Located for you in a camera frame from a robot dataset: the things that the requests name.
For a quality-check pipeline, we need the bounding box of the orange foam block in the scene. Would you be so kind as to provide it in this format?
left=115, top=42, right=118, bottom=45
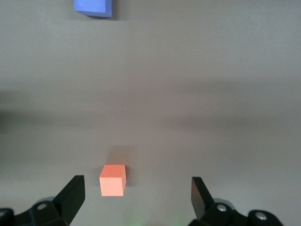
left=99, top=164, right=127, bottom=197

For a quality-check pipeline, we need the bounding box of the brown table cover sheet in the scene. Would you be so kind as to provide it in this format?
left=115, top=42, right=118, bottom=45
left=0, top=0, right=301, bottom=226

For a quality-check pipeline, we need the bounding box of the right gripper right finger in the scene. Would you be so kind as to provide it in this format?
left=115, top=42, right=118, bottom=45
left=189, top=176, right=286, bottom=226

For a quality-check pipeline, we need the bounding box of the purple foam block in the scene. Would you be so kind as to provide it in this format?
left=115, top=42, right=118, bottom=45
left=73, top=0, right=113, bottom=18

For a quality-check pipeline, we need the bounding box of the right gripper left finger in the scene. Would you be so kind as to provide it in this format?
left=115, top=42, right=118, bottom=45
left=0, top=175, right=86, bottom=226

